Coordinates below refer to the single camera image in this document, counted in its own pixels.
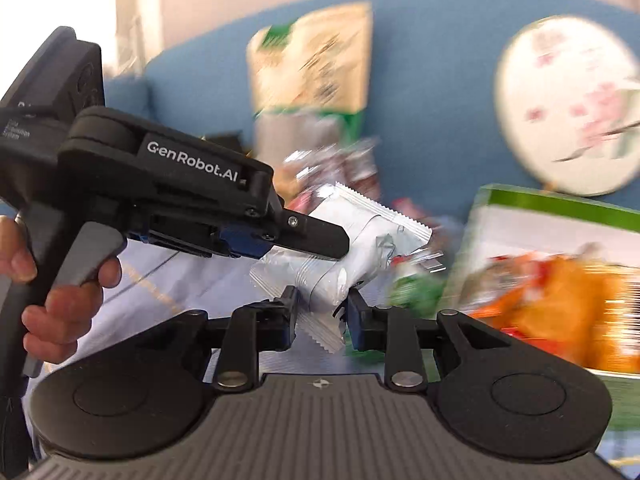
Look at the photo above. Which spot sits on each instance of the black and gold packet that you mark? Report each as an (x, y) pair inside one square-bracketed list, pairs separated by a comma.
[(225, 139)]

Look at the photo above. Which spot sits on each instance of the round floral paper fan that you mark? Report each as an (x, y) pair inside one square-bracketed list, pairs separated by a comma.
[(565, 100)]

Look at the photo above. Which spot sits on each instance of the white snack packet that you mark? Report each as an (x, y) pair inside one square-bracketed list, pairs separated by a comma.
[(365, 230)]

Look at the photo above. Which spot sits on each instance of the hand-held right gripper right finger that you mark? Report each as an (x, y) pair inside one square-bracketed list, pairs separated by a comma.
[(355, 321)]

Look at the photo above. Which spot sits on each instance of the large beige green pouch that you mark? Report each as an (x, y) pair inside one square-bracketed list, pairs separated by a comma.
[(310, 60)]

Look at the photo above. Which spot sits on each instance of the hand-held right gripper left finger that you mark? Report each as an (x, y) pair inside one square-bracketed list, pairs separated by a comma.
[(290, 316)]

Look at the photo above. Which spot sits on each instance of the blue fabric sofa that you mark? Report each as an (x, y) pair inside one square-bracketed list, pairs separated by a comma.
[(430, 85)]

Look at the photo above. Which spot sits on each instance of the pile of mixed snack wrappers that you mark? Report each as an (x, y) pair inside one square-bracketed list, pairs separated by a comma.
[(565, 305)]

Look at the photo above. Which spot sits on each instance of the light blue striped blanket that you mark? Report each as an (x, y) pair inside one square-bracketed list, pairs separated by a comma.
[(165, 280)]

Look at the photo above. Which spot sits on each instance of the green cardboard box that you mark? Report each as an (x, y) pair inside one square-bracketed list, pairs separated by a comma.
[(550, 220)]

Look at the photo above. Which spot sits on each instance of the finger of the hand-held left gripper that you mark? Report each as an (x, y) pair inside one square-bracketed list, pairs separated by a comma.
[(315, 237)]

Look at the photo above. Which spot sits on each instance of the person's left hand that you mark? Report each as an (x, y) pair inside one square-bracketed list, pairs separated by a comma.
[(70, 310)]

